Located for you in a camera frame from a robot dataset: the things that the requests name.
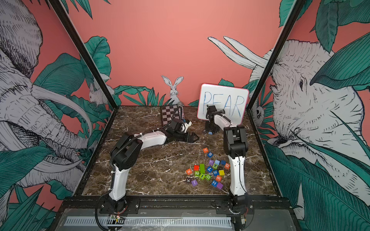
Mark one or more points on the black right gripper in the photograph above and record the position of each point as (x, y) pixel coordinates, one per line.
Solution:
(207, 128)

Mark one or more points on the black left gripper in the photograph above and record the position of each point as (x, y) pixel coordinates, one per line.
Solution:
(188, 136)

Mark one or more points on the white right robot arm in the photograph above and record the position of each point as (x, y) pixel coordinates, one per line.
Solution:
(235, 146)

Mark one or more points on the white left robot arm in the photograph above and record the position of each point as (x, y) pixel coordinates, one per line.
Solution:
(126, 151)

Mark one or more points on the whiteboard with PEAR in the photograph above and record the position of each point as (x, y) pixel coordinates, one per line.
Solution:
(232, 100)

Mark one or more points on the dark red chessboard box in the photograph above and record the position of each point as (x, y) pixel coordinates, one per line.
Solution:
(167, 113)

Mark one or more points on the glittery pink tube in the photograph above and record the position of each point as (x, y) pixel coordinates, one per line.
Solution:
(181, 111)

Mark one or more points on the tall green block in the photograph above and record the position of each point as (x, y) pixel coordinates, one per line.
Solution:
(202, 168)

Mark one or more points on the purple block front left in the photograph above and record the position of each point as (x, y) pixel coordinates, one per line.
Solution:
(194, 182)

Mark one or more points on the blue H block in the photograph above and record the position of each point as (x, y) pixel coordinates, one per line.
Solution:
(214, 183)

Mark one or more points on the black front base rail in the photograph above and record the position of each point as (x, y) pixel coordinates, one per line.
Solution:
(220, 203)

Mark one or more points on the black right frame post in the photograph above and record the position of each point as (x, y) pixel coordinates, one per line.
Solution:
(295, 11)

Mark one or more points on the black frame post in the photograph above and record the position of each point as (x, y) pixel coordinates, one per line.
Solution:
(75, 37)
(295, 11)

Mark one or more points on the black left frame post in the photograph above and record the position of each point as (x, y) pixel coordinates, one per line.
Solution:
(75, 37)

